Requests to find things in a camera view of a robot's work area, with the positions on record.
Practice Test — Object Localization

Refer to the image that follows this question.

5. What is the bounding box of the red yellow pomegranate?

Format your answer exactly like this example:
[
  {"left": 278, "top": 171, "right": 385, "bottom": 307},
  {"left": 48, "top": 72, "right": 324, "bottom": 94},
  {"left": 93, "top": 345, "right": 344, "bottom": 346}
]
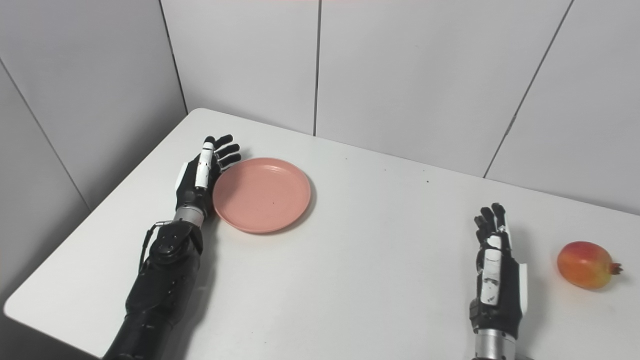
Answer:
[{"left": 557, "top": 241, "right": 624, "bottom": 290}]

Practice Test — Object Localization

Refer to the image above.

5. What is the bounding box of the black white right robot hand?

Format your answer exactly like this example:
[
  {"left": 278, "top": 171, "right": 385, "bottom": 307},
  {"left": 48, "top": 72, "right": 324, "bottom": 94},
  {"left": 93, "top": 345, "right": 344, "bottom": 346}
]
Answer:
[{"left": 469, "top": 202, "right": 528, "bottom": 338}]

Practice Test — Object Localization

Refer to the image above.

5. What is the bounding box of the pink round plate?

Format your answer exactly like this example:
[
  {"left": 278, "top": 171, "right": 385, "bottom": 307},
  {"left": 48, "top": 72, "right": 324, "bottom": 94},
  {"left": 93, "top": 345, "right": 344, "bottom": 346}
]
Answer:
[{"left": 212, "top": 157, "right": 312, "bottom": 234}]

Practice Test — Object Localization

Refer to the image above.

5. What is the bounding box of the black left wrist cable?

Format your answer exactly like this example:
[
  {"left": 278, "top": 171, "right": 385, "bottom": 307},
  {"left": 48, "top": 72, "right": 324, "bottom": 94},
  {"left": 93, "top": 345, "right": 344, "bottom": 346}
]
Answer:
[{"left": 138, "top": 220, "right": 173, "bottom": 273}]

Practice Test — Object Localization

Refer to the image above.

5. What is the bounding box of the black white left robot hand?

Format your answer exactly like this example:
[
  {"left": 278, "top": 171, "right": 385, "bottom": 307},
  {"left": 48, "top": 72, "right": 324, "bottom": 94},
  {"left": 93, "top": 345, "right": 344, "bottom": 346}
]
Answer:
[{"left": 174, "top": 134, "right": 242, "bottom": 213}]

